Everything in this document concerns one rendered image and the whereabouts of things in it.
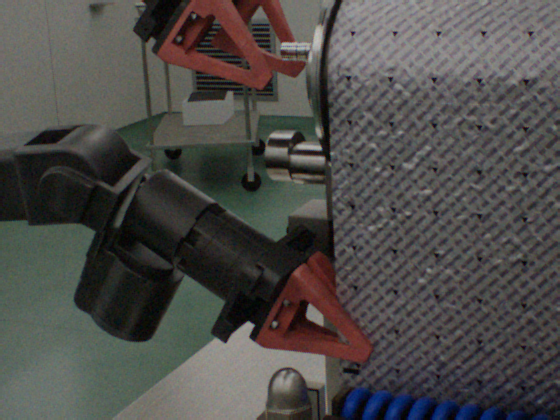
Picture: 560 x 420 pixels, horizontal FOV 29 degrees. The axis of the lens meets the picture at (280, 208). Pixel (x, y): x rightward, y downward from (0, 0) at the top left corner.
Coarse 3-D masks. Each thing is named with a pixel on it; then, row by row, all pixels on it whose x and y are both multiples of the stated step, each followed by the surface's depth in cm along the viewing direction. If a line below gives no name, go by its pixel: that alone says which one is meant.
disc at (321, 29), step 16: (336, 0) 73; (320, 16) 72; (336, 16) 73; (320, 32) 71; (320, 48) 71; (320, 64) 72; (320, 80) 72; (320, 96) 72; (320, 112) 72; (320, 128) 73; (320, 144) 74
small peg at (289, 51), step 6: (288, 42) 78; (294, 42) 78; (306, 42) 78; (282, 48) 78; (288, 48) 78; (294, 48) 78; (300, 48) 77; (306, 48) 77; (282, 54) 78; (288, 54) 78; (294, 54) 78; (300, 54) 77; (306, 54) 77; (288, 60) 78; (294, 60) 78; (300, 60) 78; (306, 60) 78
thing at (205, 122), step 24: (144, 48) 521; (144, 72) 524; (168, 72) 605; (168, 96) 608; (192, 96) 587; (216, 96) 583; (168, 120) 595; (192, 120) 576; (216, 120) 574; (240, 120) 584; (168, 144) 534; (192, 144) 532; (216, 144) 532; (240, 144) 531; (264, 144) 615
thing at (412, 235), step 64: (384, 192) 73; (448, 192) 71; (512, 192) 69; (384, 256) 74; (448, 256) 72; (512, 256) 70; (384, 320) 75; (448, 320) 73; (512, 320) 71; (384, 384) 77; (448, 384) 74; (512, 384) 72
